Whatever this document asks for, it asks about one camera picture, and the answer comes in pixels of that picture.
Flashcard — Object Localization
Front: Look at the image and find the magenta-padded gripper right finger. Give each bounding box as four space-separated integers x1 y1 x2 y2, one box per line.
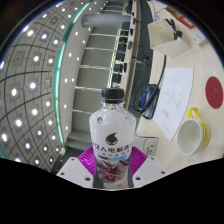
127 146 168 189

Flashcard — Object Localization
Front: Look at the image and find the black desk conference console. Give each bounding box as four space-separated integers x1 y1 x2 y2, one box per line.
138 83 160 120

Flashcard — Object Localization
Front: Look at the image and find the row of black office chairs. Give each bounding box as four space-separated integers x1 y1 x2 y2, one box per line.
111 0 138 88

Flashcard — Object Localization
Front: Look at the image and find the clear black-capped drink bottle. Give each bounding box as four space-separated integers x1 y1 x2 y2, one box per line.
88 87 137 188

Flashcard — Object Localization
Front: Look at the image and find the flat round red coaster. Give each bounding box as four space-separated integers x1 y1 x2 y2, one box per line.
205 75 224 110

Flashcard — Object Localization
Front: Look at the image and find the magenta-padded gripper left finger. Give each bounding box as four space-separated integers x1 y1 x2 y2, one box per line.
56 146 98 190

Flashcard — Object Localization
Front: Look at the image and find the black marker pen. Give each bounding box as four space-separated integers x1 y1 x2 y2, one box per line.
165 18 183 38

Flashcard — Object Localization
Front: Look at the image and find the white printed paper sheet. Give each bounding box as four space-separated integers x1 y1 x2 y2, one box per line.
152 67 195 143

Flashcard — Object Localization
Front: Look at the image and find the group of ceiling lights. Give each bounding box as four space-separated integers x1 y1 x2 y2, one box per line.
0 0 98 168

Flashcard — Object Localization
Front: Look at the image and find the white and yellow mug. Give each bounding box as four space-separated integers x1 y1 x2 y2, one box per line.
176 107 211 156

